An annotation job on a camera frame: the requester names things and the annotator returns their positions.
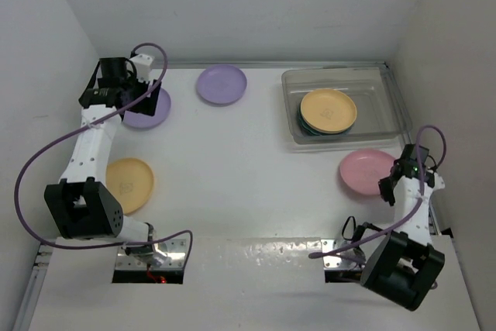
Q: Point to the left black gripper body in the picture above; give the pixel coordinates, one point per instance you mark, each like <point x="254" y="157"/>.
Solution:
<point x="135" y="87"/>

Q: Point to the pink plate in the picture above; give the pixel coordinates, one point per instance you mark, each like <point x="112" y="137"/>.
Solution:
<point x="361" y="170"/>

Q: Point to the orange plate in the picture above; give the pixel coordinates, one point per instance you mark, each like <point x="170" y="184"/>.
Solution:
<point x="131" y="181"/>
<point x="328" y="110"/>

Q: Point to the purple plate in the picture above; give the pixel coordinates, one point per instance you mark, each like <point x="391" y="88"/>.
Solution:
<point x="141" y="121"/>
<point x="221" y="84"/>

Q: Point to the teal scalloped plate back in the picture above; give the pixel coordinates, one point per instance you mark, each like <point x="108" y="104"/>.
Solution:
<point x="314" y="132"/>

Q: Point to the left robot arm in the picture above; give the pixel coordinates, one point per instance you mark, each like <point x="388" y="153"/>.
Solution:
<point x="80" y="203"/>

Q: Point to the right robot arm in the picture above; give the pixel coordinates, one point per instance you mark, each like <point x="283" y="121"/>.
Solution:
<point x="405" y="265"/>

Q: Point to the clear plastic bin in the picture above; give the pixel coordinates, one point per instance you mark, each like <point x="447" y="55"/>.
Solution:
<point x="382" y="117"/>

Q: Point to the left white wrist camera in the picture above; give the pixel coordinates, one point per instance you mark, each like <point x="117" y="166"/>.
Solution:
<point x="143" y="64"/>

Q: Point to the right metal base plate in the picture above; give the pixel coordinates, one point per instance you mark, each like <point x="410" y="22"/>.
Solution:
<point x="350" y="260"/>

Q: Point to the metal base plate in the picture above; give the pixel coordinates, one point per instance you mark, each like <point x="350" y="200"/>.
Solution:
<point x="166" y="256"/>
<point x="350" y="260"/>

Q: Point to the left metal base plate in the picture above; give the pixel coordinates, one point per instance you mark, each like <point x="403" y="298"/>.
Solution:
<point x="166" y="256"/>

